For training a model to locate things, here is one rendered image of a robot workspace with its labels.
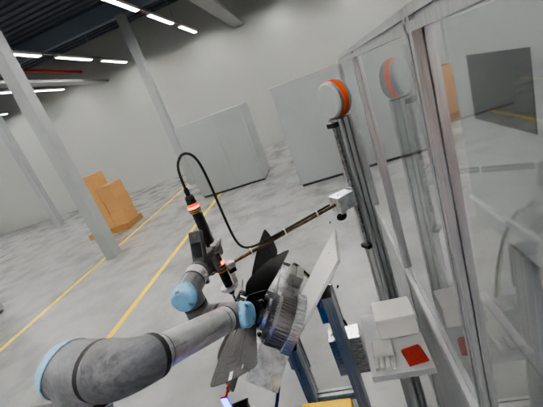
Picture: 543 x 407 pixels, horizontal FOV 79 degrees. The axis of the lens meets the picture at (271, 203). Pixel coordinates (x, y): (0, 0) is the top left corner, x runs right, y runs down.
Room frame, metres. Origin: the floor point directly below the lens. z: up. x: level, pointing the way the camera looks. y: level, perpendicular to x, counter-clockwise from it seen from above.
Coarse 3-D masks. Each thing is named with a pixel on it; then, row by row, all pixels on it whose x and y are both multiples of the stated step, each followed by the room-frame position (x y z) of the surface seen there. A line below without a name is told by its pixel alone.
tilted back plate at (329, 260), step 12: (336, 240) 1.23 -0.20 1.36; (324, 252) 1.30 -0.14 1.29; (336, 252) 1.13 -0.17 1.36; (324, 264) 1.21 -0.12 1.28; (336, 264) 1.07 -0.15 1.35; (312, 276) 1.32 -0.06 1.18; (324, 276) 1.14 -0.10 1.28; (312, 288) 1.23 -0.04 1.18; (324, 288) 1.09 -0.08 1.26; (312, 300) 1.15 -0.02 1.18; (312, 312) 1.11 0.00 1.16
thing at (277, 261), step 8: (280, 256) 1.15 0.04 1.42; (264, 264) 1.08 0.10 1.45; (272, 264) 1.14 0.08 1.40; (280, 264) 1.18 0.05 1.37; (256, 272) 1.06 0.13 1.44; (264, 272) 1.14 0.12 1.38; (272, 272) 1.18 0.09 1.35; (248, 280) 1.04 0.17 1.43; (256, 280) 1.14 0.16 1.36; (264, 280) 1.18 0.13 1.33; (272, 280) 1.21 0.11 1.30; (248, 288) 1.14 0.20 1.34; (256, 288) 1.19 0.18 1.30; (264, 288) 1.22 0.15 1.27
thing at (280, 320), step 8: (280, 296) 1.26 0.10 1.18; (288, 296) 1.25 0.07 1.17; (272, 304) 1.23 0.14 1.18; (280, 304) 1.20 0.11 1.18; (288, 304) 1.20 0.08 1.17; (296, 304) 1.21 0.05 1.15; (272, 312) 1.20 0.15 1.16; (280, 312) 1.17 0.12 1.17; (288, 312) 1.18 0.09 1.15; (272, 320) 1.15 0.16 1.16; (280, 320) 1.15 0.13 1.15; (288, 320) 1.15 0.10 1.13; (264, 328) 1.18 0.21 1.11; (272, 328) 1.15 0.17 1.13; (280, 328) 1.13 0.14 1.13; (288, 328) 1.13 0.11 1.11; (264, 336) 1.16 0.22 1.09; (272, 336) 1.13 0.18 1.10; (280, 336) 1.12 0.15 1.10; (272, 344) 1.14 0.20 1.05; (280, 344) 1.13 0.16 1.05
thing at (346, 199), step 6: (342, 192) 1.40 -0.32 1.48; (348, 192) 1.38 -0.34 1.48; (354, 192) 1.40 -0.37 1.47; (330, 198) 1.40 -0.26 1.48; (336, 198) 1.36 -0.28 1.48; (342, 198) 1.35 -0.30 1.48; (348, 198) 1.37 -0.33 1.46; (354, 198) 1.38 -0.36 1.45; (336, 204) 1.37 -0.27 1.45; (342, 204) 1.35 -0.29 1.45; (348, 204) 1.36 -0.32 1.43; (354, 204) 1.37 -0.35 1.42; (336, 210) 1.38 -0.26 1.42; (342, 210) 1.35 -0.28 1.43
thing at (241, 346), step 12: (240, 336) 1.09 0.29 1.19; (252, 336) 1.07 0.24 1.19; (228, 348) 1.07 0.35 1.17; (240, 348) 1.03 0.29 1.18; (252, 348) 1.00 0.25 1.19; (228, 360) 1.01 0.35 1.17; (240, 360) 0.98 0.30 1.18; (252, 360) 0.94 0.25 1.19; (216, 372) 1.00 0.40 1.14; (228, 372) 0.96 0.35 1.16; (240, 372) 0.92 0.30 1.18; (216, 384) 0.95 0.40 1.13
